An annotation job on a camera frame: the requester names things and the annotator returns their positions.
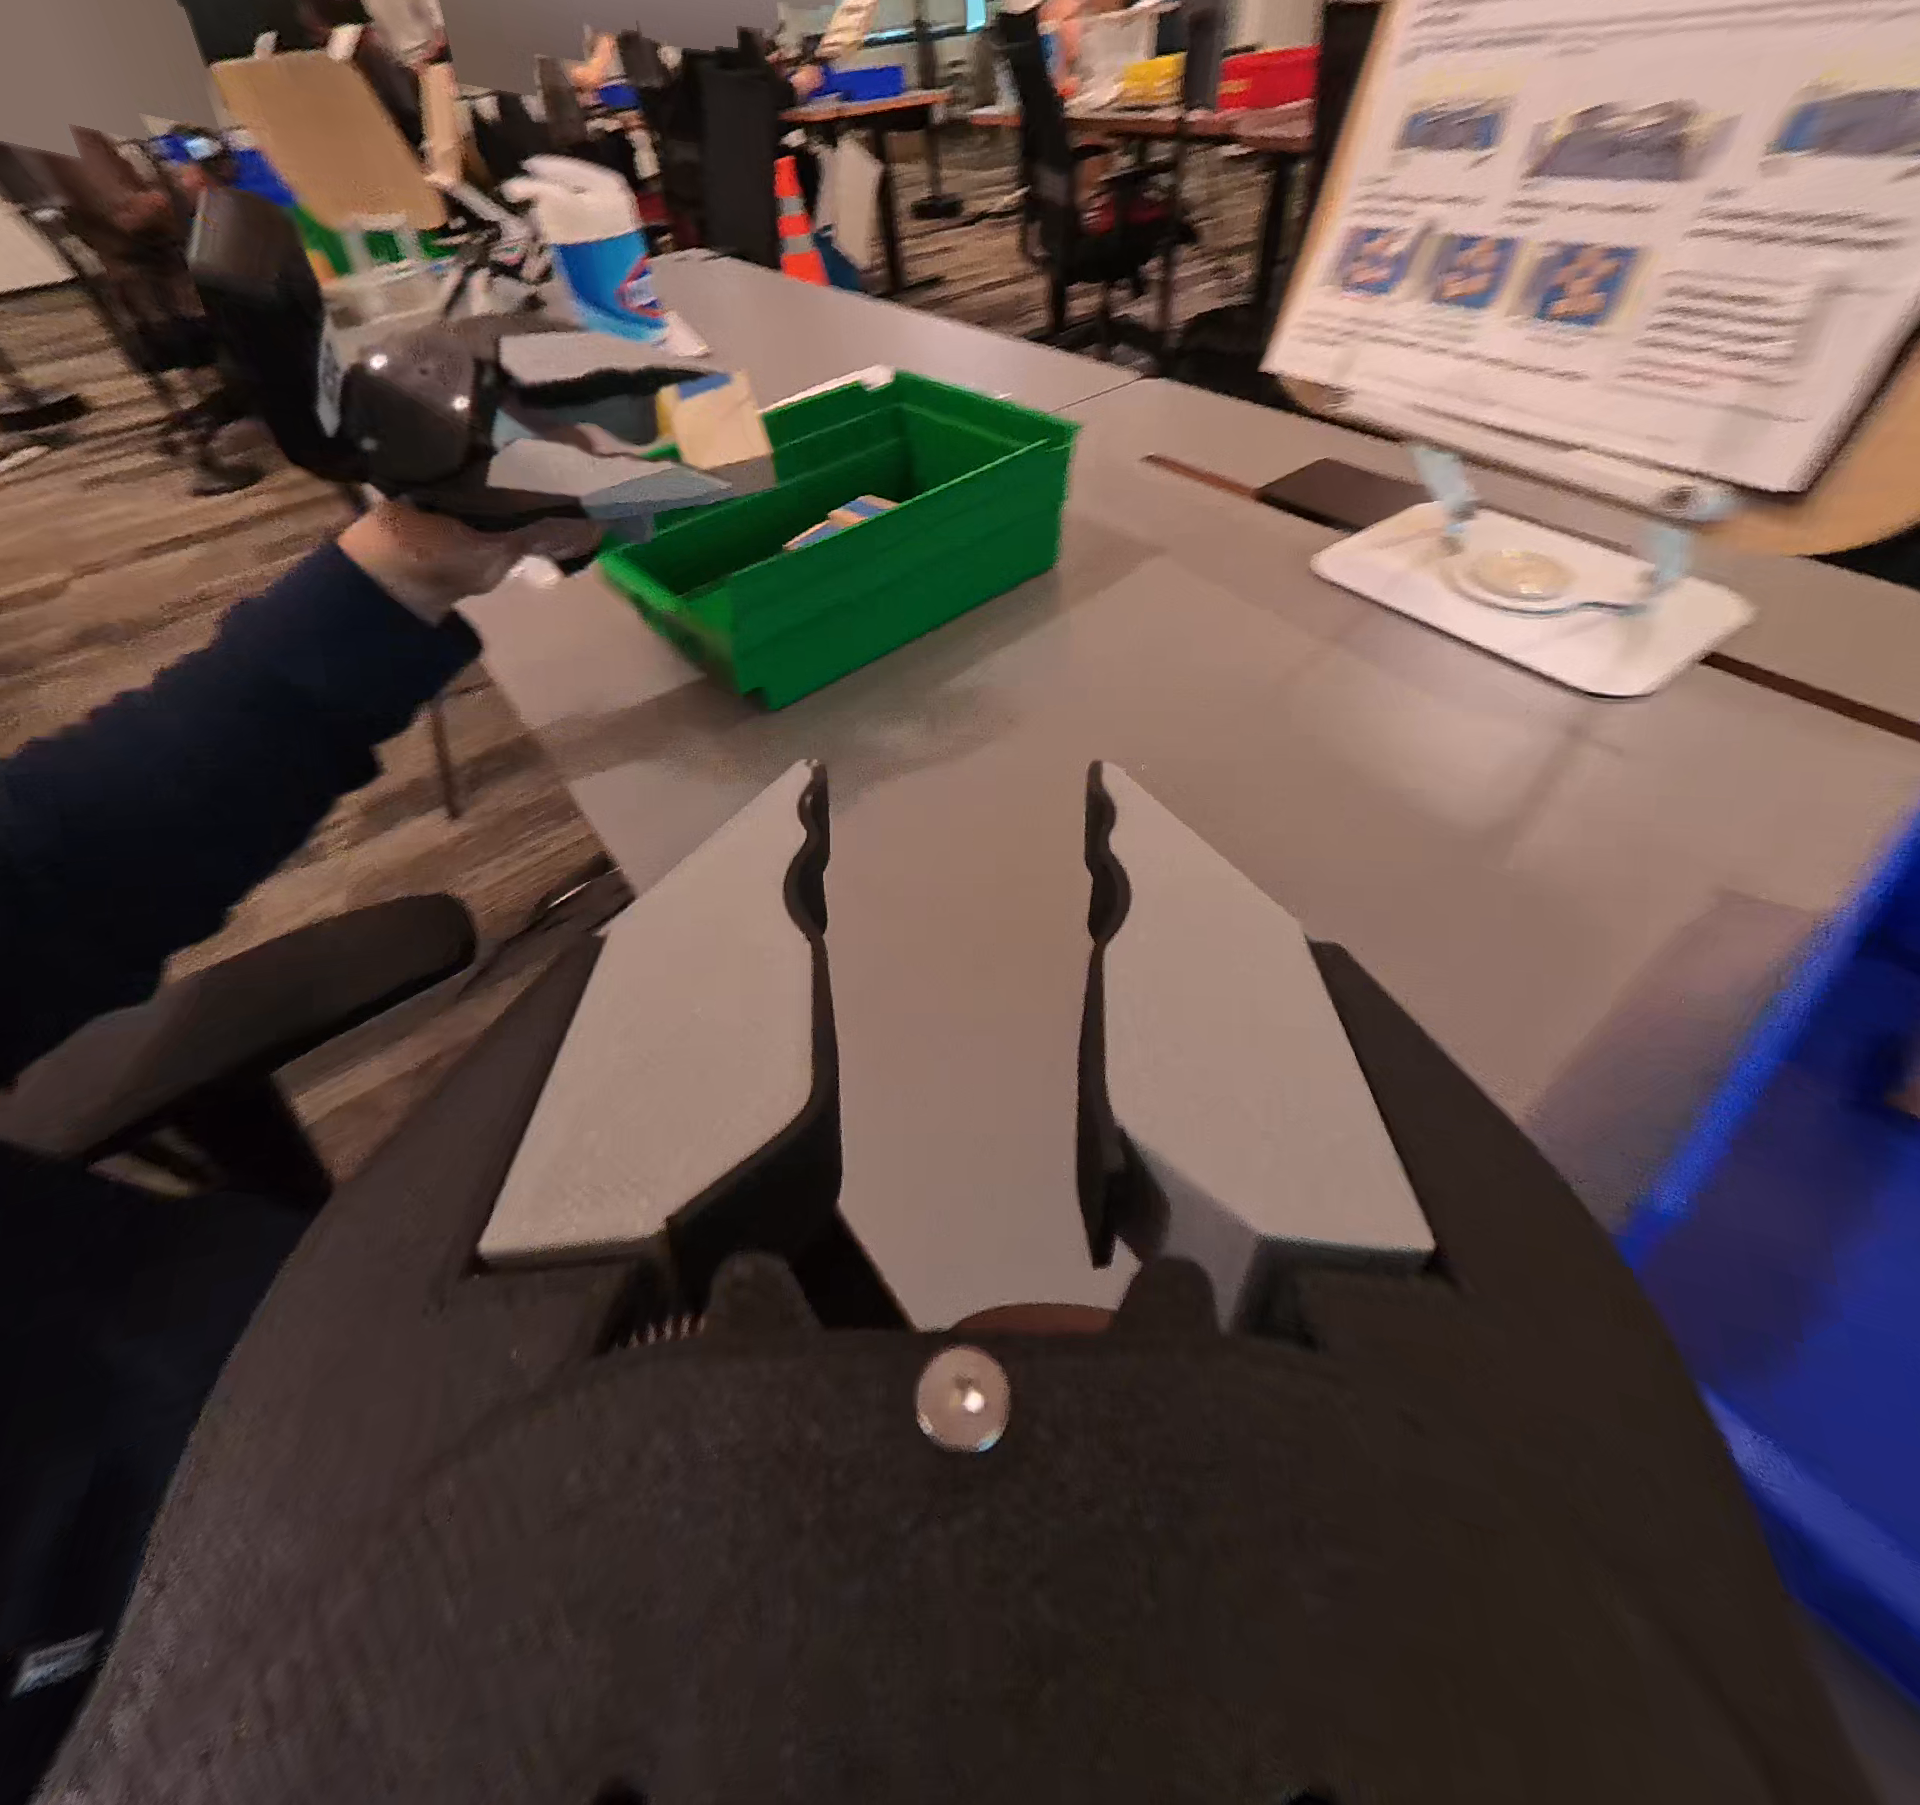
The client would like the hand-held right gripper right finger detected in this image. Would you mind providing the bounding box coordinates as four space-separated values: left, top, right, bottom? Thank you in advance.
1077 760 1438 1320

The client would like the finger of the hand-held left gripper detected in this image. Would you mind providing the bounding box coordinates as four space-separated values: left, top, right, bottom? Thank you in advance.
492 435 775 550
500 334 708 408

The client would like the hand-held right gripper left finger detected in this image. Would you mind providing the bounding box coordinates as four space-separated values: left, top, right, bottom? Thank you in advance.
474 759 846 1271

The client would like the green plastic bin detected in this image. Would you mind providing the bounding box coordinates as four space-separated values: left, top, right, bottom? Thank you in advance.
598 370 1083 711

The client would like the blue plastic bin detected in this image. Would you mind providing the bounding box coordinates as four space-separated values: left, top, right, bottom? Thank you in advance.
1622 800 1920 1703

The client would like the person's left forearm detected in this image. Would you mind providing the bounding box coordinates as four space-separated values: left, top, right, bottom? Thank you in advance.
0 541 484 1089

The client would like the person's left hand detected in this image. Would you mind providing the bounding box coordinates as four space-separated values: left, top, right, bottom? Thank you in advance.
338 499 607 625

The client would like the disinfecting wipes canister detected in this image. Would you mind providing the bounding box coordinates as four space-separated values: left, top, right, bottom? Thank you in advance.
507 161 674 343

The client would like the orange traffic cone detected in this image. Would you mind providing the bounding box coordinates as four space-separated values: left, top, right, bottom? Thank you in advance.
770 154 831 288

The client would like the wooden board document stand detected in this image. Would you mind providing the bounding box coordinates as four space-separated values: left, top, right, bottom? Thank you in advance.
206 46 519 268

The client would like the grey chair armrest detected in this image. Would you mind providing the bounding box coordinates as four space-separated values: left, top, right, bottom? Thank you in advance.
0 892 479 1163

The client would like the black office chair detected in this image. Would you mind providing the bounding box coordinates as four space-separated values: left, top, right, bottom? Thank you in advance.
994 14 1202 340

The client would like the instruction sheet on white stand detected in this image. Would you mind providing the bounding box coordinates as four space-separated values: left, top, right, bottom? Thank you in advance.
1259 0 1920 698

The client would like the person's dark clothed leg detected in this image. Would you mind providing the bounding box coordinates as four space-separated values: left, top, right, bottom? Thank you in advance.
0 1144 324 1805

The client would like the red storage bin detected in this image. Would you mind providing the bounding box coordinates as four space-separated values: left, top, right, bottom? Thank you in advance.
1220 43 1322 116

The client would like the printed instruction sheet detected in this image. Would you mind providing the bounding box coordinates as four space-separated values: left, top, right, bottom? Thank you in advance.
1261 0 1920 496

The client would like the brown table cable cover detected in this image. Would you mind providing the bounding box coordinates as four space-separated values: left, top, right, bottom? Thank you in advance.
1256 460 1427 529

